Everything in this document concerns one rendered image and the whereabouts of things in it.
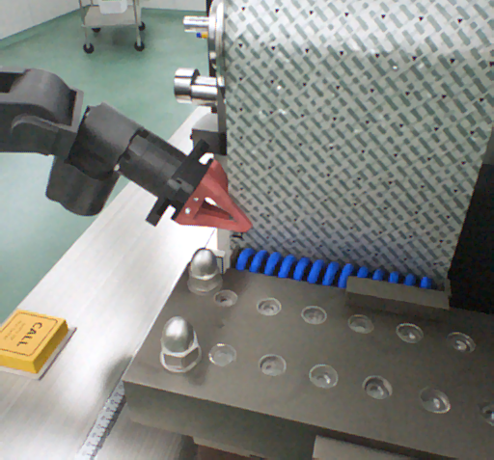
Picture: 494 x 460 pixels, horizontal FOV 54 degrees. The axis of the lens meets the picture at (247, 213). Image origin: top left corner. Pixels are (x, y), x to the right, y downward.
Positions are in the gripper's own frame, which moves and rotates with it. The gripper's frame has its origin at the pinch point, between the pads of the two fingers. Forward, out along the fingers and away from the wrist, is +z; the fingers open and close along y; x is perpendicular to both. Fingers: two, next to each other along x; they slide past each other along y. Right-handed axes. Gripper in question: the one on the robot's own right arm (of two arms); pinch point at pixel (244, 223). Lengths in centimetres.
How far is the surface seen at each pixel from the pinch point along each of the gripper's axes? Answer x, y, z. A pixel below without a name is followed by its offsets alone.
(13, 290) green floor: -151, -75, -47
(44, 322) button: -24.0, 7.8, -13.1
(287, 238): 1.6, 0.3, 4.8
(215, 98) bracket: 6.6, -7.9, -10.2
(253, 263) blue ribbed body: -1.3, 3.4, 3.0
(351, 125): 16.3, 0.3, 2.2
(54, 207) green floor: -161, -133, -63
